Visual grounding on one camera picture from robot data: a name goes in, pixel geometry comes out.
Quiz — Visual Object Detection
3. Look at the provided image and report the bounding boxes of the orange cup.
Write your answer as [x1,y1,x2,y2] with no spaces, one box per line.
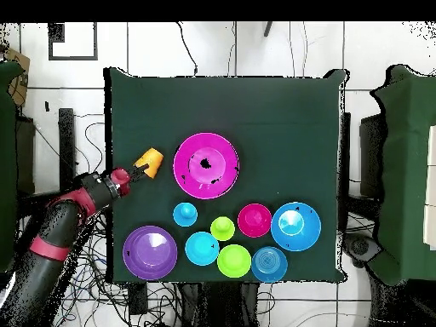
[133,146,164,180]

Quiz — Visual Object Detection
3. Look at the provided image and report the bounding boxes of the large pink bowl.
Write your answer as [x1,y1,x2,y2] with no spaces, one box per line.
[172,131,240,201]

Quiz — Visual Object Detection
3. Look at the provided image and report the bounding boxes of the large purple bowl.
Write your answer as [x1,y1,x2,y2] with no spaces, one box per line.
[122,225,179,281]

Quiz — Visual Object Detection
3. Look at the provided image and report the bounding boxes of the small cyan bowl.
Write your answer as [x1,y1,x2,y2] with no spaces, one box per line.
[184,231,221,267]

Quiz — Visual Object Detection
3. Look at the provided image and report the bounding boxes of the blue cup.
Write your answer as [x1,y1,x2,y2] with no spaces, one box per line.
[172,202,199,228]

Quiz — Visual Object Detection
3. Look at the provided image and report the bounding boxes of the green cup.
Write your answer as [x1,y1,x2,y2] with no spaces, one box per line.
[209,215,237,242]

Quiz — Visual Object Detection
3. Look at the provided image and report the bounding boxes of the green cloth side table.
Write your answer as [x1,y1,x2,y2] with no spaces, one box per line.
[370,64,436,286]
[0,60,26,273]

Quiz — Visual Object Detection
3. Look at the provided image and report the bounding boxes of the small red bowl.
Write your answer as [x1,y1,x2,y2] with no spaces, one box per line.
[237,203,273,238]

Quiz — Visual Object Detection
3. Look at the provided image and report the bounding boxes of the small green bowl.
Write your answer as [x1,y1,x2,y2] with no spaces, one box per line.
[216,244,252,279]

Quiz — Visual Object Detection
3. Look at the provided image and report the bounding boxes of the dark green tablecloth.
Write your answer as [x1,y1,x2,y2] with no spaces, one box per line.
[103,66,348,284]

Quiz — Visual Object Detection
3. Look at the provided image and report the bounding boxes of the small blue bowl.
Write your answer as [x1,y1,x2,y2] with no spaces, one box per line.
[250,245,289,284]

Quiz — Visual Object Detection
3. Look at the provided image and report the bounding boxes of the cardboard box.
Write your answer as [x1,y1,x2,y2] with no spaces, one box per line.
[3,47,31,107]

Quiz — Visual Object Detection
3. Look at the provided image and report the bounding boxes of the large blue bowl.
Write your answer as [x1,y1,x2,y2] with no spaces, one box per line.
[270,201,322,252]

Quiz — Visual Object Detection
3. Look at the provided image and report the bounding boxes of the dark grey machine base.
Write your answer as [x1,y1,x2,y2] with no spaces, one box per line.
[343,232,382,265]

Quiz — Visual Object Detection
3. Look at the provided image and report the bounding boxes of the white stacked boxes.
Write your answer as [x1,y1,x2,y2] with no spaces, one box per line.
[422,124,436,251]

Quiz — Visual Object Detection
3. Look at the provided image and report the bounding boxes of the black metal frame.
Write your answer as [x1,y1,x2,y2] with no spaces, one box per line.
[15,107,78,219]
[359,113,387,198]

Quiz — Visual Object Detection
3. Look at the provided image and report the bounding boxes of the black floor cable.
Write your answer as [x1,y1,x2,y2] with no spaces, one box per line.
[175,21,199,77]

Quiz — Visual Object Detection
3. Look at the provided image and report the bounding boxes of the tangle of floor cables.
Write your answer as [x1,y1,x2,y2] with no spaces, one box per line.
[54,120,178,327]

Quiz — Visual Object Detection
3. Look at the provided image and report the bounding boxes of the black pedestal column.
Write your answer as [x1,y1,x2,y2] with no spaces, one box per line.
[176,282,260,327]

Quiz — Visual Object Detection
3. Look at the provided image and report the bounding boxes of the black floor marker frame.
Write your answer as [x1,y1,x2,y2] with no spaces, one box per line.
[48,22,99,61]

